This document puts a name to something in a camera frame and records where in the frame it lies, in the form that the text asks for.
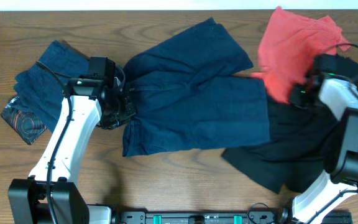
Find navy blue shorts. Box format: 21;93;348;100
122;19;270;157

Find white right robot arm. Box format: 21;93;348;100
277;72;358;223

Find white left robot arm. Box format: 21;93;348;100
7;64;135;223

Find red t-shirt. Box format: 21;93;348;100
251;6;349;104

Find black garment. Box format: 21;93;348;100
221;57;358;195

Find folded navy blue garment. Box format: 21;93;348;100
14;40;89;131

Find black orange patterned folded cloth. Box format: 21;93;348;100
0;96;47;145

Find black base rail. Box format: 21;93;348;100
113;210;354;224

